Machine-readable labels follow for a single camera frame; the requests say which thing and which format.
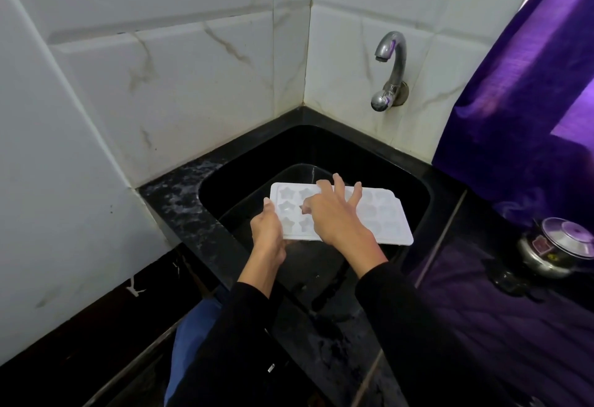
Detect person's right hand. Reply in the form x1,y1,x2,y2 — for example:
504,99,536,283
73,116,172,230
301,174,387,262

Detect person's left hand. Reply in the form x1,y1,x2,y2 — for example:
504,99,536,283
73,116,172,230
250,198,287,264

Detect white star ice cube tray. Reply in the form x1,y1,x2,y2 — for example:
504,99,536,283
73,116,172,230
269,182,414,247

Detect person's right forearm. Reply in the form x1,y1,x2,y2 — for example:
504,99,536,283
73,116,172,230
332,243,516,407

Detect person's left forearm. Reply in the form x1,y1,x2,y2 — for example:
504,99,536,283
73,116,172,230
166,252,286,407

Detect black sink basin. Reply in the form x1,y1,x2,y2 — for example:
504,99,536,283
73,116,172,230
198,124,433,324

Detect blue trousers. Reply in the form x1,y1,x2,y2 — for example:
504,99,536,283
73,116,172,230
163,297,223,407

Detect purple curtain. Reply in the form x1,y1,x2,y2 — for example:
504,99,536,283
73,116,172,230
432,0,594,231

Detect steel pressure cooker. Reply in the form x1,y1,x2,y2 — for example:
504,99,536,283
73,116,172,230
517,217,594,279

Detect chrome wall tap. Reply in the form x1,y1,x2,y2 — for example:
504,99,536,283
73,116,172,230
371,31,409,112

